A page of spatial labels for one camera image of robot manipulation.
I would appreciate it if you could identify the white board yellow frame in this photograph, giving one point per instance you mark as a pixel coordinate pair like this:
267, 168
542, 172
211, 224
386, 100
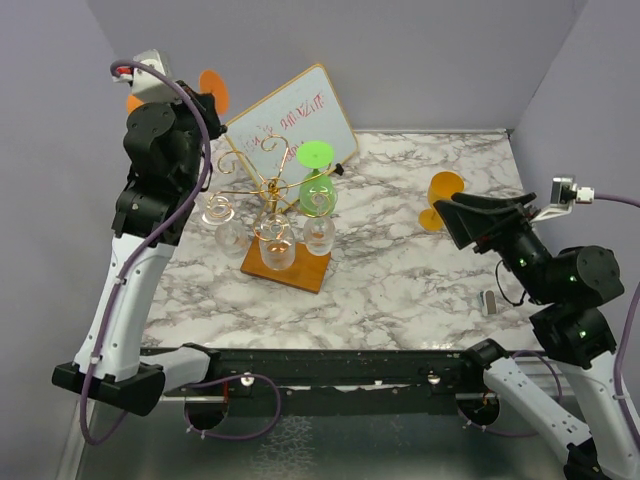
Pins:
304, 109

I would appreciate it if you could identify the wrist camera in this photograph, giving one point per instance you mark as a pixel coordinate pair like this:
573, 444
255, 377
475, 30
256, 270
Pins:
565, 193
144, 86

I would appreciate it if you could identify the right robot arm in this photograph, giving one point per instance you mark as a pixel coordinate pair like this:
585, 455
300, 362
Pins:
569, 289

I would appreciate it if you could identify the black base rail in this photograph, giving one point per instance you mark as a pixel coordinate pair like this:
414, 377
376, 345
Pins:
339, 382

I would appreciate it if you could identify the gold wire glass rack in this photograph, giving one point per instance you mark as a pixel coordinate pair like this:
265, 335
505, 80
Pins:
271, 195

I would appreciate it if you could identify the clear glass hanging on rack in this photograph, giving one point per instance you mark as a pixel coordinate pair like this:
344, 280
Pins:
319, 230

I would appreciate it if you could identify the orange plastic wine glass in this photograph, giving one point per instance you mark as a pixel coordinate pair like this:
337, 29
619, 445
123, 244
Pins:
211, 82

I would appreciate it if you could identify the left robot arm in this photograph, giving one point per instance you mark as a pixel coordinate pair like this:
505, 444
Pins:
164, 145

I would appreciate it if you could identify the yellow plastic wine glass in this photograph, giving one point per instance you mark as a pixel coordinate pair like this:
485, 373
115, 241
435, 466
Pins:
443, 185

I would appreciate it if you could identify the clear ribbed goblet glass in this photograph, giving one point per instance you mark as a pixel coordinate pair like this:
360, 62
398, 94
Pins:
277, 241

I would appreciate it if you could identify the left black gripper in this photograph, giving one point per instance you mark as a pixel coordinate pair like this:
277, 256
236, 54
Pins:
205, 105

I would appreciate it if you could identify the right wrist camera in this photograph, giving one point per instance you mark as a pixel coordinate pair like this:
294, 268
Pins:
565, 193

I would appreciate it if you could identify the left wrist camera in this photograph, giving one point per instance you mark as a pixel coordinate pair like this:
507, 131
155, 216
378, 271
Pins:
144, 86

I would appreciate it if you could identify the small grey block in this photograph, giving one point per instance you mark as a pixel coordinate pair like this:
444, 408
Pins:
488, 304

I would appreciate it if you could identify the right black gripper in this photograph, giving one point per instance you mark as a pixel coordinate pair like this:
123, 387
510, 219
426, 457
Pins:
466, 221

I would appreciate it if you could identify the green plastic wine glass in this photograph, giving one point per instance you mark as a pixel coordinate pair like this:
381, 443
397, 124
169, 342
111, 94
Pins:
317, 156

